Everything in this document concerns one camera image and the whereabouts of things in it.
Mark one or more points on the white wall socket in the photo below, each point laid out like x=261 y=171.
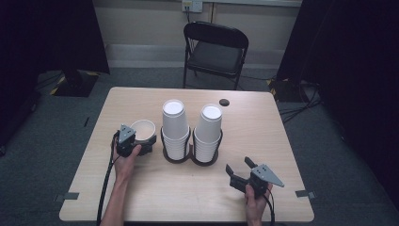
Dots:
x=192 y=5

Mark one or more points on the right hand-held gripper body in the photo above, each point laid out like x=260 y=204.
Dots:
x=262 y=179

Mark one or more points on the grey tape strip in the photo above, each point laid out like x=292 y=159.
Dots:
x=67 y=196
x=306 y=194

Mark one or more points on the black folding chair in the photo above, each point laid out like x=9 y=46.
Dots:
x=216 y=56

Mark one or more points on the person's right hand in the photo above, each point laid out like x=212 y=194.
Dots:
x=255 y=205

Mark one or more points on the stack of white paper cups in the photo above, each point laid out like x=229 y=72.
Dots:
x=208 y=132
x=174 y=125

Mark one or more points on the single white paper cup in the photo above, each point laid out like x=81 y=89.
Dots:
x=144 y=130

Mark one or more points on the black stand base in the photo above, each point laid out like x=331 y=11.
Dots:
x=75 y=83
x=284 y=91

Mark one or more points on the black curtain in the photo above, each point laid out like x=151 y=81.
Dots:
x=47 y=37
x=351 y=78

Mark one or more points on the person's left hand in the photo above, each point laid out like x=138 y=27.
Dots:
x=125 y=168

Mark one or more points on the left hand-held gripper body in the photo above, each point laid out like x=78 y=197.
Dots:
x=126 y=138

